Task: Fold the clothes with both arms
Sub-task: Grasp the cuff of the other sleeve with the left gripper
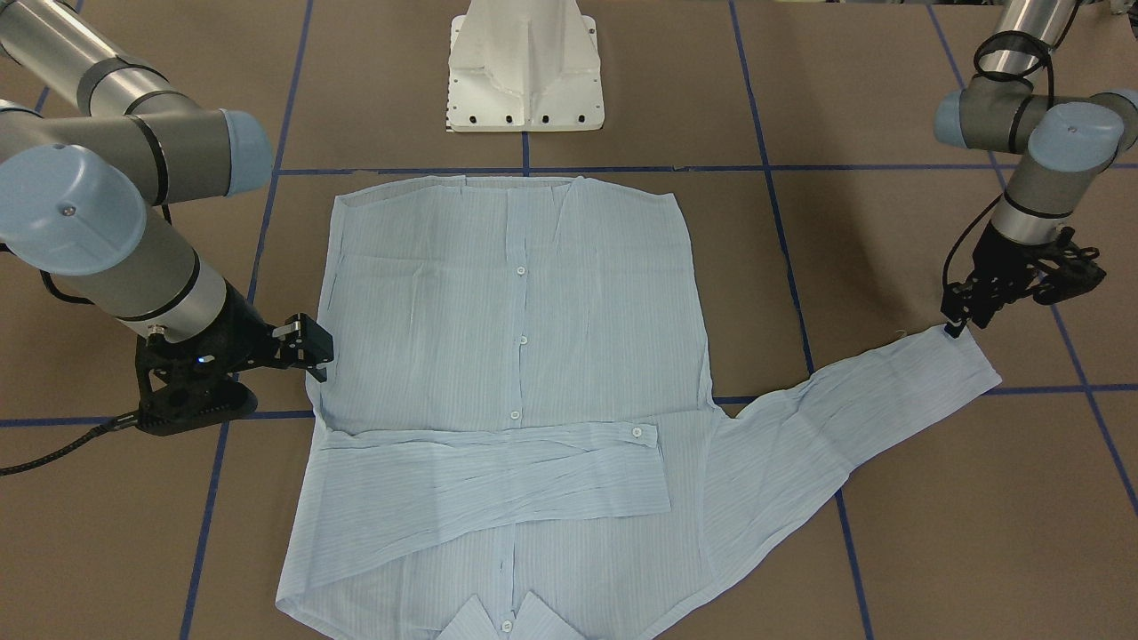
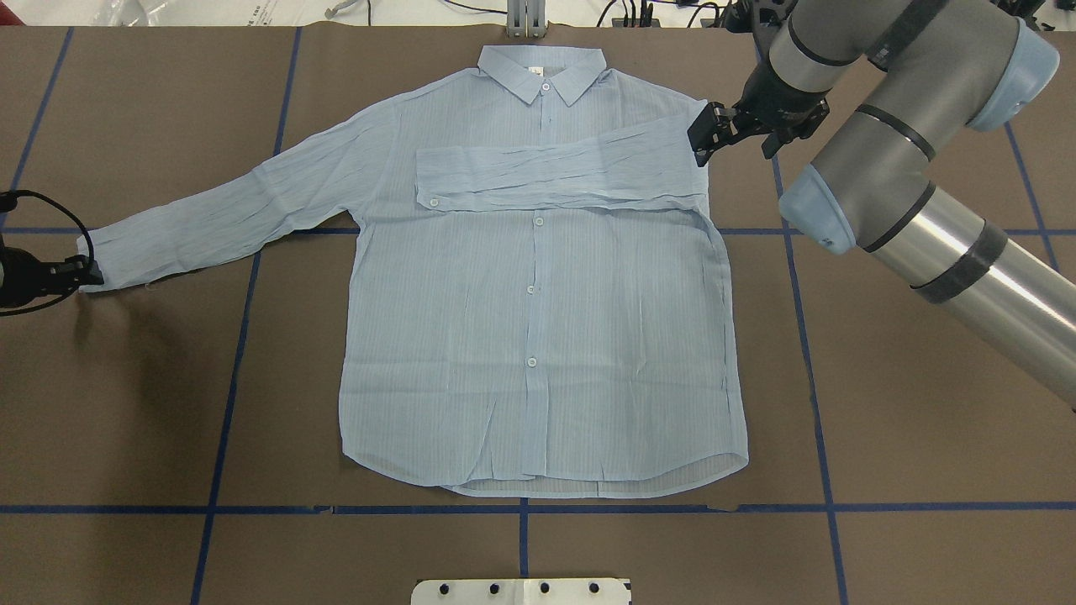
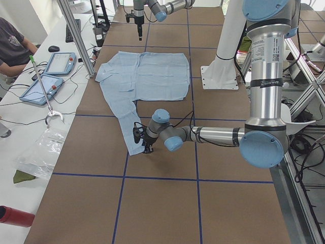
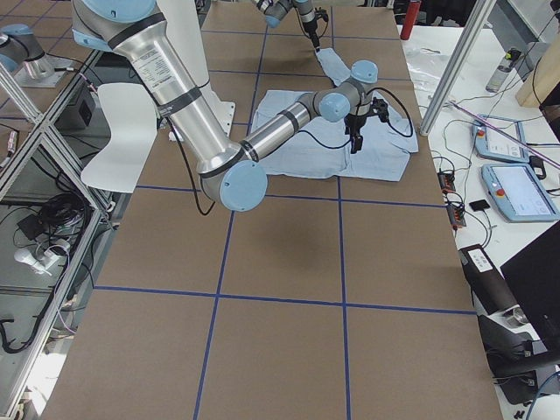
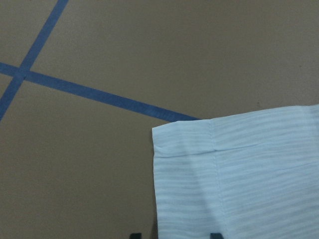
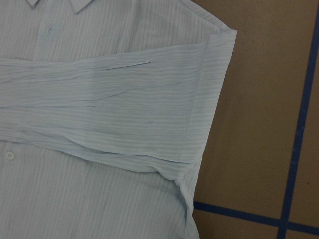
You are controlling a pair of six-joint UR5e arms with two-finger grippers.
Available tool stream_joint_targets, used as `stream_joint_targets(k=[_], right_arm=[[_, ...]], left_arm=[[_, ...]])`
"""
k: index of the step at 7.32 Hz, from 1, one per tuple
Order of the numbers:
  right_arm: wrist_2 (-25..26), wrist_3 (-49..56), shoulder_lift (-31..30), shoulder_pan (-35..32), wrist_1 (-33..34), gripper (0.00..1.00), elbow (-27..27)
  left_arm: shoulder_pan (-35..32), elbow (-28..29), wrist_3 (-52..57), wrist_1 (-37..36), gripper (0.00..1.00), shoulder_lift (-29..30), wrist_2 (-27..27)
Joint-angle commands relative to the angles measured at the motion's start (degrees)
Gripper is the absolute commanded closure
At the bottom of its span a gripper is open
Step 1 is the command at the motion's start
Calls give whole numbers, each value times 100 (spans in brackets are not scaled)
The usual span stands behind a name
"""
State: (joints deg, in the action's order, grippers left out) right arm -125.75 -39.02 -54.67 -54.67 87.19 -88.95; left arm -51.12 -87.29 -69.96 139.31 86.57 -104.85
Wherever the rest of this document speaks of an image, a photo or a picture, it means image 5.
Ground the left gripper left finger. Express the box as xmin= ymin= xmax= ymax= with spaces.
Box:
xmin=130 ymin=233 xmax=142 ymax=239

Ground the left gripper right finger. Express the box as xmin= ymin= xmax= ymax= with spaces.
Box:
xmin=210 ymin=233 xmax=222 ymax=239

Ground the light blue button shirt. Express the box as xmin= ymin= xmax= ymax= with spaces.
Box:
xmin=152 ymin=105 xmax=319 ymax=239

